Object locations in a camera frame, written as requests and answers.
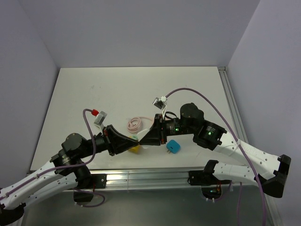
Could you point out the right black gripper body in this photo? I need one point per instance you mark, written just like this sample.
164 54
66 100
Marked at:
174 126

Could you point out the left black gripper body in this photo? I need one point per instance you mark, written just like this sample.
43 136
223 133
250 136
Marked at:
100 143

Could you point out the blue plug adapter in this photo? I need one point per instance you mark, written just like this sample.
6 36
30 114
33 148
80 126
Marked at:
173 147

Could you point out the yellow cube socket adapter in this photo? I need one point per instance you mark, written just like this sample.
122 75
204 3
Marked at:
135 149

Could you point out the white plug adapter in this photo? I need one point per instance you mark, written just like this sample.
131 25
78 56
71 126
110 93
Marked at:
142 133

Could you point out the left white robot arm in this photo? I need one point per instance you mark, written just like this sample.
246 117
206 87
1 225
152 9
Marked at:
65 170

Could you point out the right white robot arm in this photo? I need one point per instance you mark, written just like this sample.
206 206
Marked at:
255 167

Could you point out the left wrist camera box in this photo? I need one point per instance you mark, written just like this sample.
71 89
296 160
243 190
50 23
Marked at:
99 119

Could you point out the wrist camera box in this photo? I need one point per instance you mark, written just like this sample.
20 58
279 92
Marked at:
161 103
99 119

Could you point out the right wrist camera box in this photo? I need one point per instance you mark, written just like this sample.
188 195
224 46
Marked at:
161 103

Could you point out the aluminium front rail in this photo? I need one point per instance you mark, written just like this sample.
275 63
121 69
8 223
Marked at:
145 179

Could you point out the aluminium rail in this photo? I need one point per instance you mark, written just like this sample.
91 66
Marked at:
239 128
145 179

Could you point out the aluminium right rail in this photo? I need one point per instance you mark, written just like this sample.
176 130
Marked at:
239 128

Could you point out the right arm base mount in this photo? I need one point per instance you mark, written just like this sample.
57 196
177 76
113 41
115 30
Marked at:
212 189

